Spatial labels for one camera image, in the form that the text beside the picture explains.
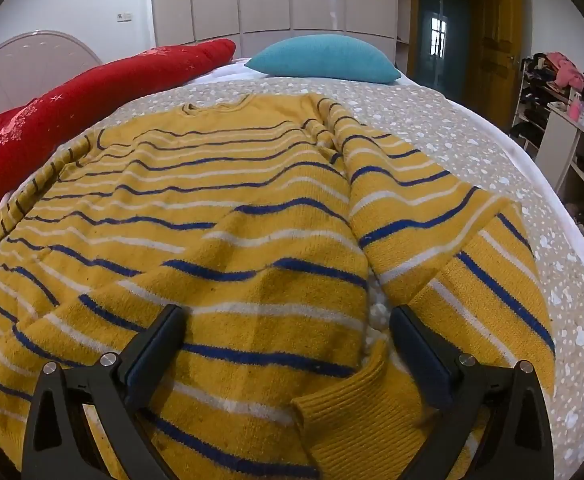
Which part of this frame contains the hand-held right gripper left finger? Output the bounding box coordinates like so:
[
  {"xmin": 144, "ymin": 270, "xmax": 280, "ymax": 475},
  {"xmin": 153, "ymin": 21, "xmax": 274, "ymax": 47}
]
[{"xmin": 22, "ymin": 304, "xmax": 187, "ymax": 480}]

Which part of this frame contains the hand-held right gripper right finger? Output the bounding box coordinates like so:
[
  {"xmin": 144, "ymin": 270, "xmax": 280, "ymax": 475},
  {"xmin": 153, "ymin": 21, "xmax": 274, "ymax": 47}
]
[{"xmin": 389, "ymin": 305, "xmax": 556, "ymax": 480}]

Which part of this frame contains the yellow striped knit sweater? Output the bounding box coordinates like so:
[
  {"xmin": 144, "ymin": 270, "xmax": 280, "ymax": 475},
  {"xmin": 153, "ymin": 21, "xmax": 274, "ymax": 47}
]
[{"xmin": 0, "ymin": 92, "xmax": 558, "ymax": 480}]

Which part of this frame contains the beige heart print bed quilt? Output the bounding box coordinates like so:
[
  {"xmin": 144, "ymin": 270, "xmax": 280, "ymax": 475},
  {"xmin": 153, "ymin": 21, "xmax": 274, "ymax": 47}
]
[{"xmin": 2, "ymin": 76, "xmax": 584, "ymax": 480}]

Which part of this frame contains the white shelf unit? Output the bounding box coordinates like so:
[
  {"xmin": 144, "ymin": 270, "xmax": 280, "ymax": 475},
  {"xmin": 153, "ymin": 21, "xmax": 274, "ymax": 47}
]
[{"xmin": 539, "ymin": 102, "xmax": 584, "ymax": 213}]

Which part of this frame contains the red floral quilt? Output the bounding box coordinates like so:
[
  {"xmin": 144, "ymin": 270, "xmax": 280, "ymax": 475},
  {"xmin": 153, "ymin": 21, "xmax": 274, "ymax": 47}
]
[{"xmin": 0, "ymin": 38, "xmax": 237, "ymax": 228}]

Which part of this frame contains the dark cluttered shoe rack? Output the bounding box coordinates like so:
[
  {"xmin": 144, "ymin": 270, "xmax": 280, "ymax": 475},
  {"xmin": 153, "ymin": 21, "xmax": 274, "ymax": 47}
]
[{"xmin": 509, "ymin": 52, "xmax": 584, "ymax": 273}]

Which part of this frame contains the teal pillow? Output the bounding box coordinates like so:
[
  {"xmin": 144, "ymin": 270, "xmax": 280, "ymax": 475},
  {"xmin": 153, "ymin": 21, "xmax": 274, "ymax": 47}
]
[{"xmin": 244, "ymin": 35, "xmax": 401, "ymax": 85}]

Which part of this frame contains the pink cloth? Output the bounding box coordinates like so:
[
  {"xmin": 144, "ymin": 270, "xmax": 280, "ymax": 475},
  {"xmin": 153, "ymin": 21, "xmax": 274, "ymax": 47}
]
[{"xmin": 547, "ymin": 52, "xmax": 584, "ymax": 91}]

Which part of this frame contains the white fan pattern headboard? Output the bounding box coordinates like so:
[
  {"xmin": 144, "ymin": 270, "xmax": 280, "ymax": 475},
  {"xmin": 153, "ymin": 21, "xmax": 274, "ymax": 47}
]
[{"xmin": 0, "ymin": 30, "xmax": 103, "ymax": 128}]

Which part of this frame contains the wooden door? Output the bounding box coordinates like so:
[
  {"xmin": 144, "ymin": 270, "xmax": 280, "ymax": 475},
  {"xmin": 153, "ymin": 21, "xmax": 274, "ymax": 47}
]
[{"xmin": 467, "ymin": 0, "xmax": 523, "ymax": 123}]

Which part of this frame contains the dark green door panel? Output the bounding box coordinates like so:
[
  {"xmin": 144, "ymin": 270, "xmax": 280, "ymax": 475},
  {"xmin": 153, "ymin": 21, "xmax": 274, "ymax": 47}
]
[{"xmin": 416, "ymin": 0, "xmax": 474, "ymax": 97}]

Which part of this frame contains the glossy beige wardrobe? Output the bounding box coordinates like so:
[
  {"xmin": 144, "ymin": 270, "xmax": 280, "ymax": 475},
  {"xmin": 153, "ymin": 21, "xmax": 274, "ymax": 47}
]
[{"xmin": 151, "ymin": 0, "xmax": 413, "ymax": 58}]

